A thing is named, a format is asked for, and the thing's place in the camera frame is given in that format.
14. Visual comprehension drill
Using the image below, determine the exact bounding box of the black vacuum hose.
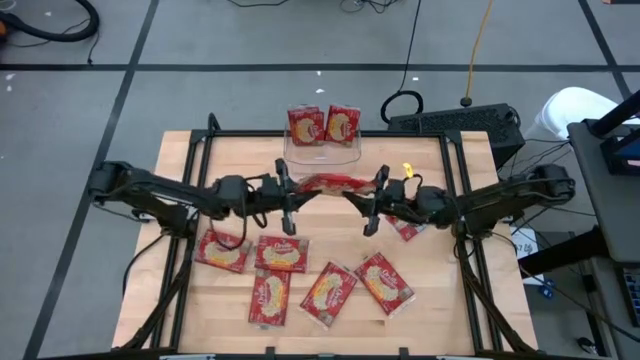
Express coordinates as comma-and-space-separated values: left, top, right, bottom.
0, 0, 101, 43

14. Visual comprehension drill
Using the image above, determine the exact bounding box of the thin black floor cable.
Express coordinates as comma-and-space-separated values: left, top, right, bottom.
7, 18, 101, 65
224, 0, 292, 9

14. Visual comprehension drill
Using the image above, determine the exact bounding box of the black device with blue screen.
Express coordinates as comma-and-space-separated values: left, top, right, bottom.
598, 127, 640, 177

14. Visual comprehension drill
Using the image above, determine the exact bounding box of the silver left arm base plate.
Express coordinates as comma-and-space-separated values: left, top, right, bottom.
131, 208, 162, 224

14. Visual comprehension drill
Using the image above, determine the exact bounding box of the black pole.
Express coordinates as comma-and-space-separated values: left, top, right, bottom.
588, 88, 640, 137

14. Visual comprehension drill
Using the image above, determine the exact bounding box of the black hanging cable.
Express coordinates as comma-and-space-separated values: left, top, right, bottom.
379, 0, 426, 126

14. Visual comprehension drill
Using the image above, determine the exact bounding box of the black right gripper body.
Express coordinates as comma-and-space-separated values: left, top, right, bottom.
363, 164, 409, 238

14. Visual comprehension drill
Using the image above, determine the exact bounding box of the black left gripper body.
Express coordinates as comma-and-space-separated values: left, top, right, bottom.
257, 158, 298, 238

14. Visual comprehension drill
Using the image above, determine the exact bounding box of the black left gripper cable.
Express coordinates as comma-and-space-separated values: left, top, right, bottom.
207, 197, 269, 251

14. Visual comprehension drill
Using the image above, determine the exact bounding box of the black desk crossbar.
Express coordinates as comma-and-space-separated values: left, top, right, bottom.
517, 225, 610, 279

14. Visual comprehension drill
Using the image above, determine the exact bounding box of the grey side desk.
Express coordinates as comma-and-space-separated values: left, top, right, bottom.
566, 118, 640, 266

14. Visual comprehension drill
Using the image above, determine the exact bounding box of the black cable bundle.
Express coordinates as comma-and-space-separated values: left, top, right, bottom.
339, 0, 404, 15

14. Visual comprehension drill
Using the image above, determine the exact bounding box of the black keyboard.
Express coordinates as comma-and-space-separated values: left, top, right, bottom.
618, 265, 640, 329

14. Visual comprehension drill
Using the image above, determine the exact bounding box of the white paper sheet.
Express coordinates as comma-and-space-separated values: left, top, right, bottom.
509, 227, 540, 287

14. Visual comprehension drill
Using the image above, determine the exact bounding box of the white chair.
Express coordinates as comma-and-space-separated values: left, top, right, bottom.
535, 86, 640, 142

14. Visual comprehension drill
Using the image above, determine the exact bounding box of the yellow hanging cable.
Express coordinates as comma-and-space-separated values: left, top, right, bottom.
459, 0, 496, 109

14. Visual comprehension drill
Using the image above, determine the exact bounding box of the clear plastic bin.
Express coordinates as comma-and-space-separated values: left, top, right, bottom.
282, 104, 364, 174

